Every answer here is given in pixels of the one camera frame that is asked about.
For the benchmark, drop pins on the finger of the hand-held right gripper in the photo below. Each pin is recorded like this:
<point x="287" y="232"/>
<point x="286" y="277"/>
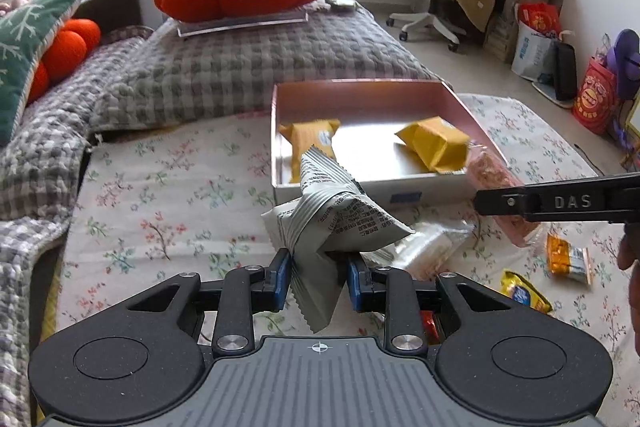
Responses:
<point x="550" y="202"/>

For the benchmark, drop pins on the orange silver snack packet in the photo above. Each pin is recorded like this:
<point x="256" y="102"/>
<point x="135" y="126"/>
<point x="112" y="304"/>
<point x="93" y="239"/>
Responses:
<point x="567" y="259"/>

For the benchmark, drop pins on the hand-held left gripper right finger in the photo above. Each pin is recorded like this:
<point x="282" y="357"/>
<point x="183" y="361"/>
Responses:
<point x="354" y="284"/>

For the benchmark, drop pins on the person's right hand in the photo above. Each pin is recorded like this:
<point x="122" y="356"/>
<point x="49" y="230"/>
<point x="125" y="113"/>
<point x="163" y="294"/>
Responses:
<point x="627" y="254"/>

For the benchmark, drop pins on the clear white snack packet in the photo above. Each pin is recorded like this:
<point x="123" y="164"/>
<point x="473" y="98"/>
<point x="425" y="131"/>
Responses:
<point x="435" y="247"/>

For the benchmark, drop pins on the purple bag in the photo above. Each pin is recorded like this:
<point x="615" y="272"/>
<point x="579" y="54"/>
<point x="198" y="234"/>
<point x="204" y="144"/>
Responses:
<point x="627" y="57"/>

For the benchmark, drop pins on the grey snack packet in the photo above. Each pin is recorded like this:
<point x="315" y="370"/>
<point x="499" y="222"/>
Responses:
<point x="330" y="212"/>

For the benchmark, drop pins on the small yellow blue snack packet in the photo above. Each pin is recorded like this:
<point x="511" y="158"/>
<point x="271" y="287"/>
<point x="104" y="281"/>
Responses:
<point x="525" y="292"/>

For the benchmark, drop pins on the red paper bag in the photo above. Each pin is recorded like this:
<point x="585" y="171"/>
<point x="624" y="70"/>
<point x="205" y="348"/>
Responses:
<point x="595" y="99"/>

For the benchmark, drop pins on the white blue shopping bag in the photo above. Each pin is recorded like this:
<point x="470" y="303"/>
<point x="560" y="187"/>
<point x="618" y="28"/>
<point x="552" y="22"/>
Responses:
<point x="532" y="54"/>

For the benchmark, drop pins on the green snowflake pillow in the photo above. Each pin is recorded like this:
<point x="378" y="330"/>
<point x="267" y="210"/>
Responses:
<point x="25" y="52"/>

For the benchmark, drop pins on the red gift bag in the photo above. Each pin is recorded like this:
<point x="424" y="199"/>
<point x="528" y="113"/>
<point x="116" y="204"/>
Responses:
<point x="540" y="17"/>

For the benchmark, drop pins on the pink snack packet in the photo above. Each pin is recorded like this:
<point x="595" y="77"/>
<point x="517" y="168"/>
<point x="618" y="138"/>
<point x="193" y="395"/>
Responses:
<point x="492" y="177"/>

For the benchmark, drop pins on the small orange pumpkin cushion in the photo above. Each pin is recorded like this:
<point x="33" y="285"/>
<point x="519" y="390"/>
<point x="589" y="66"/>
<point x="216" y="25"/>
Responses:
<point x="65" y="52"/>

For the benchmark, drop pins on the red snack packet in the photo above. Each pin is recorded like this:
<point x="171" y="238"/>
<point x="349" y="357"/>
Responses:
<point x="429" y="324"/>

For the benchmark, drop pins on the yellow snack packet blue print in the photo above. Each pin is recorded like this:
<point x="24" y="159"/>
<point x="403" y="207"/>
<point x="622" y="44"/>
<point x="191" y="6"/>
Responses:
<point x="305" y="142"/>

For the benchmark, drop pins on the pink plush toy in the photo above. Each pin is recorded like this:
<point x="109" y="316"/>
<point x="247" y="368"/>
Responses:
<point x="11" y="5"/>

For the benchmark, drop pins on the grey sofa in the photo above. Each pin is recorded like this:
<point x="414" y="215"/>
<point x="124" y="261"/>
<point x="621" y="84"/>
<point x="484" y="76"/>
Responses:
<point x="120" y="4"/>

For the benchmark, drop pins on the clear acrylic tray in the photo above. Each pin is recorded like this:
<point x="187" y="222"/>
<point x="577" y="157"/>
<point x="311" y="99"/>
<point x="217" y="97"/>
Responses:
<point x="235" y="26"/>

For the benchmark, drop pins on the pink cardboard box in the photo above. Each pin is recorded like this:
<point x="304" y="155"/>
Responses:
<point x="370" y="112"/>

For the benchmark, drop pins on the plain yellow snack packet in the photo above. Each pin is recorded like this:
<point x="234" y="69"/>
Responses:
<point x="435" y="142"/>

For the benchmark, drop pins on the floral bed sheet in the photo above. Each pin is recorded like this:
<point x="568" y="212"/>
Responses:
<point x="165" y="187"/>

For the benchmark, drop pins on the small silver packet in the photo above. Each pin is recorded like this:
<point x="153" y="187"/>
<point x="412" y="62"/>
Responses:
<point x="340" y="2"/>

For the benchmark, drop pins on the floor pile of books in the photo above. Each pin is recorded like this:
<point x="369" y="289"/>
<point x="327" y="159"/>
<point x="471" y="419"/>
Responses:
<point x="500" y="39"/>

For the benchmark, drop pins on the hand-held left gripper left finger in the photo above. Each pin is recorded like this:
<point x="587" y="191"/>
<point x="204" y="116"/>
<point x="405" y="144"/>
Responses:
<point x="283" y="279"/>

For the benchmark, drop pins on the grey checkered blanket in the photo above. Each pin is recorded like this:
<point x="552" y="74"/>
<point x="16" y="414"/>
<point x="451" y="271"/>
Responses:
<point x="225" y="72"/>

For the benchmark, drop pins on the black flat bag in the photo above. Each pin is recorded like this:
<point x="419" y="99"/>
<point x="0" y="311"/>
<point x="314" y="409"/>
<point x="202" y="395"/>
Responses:
<point x="565" y="72"/>

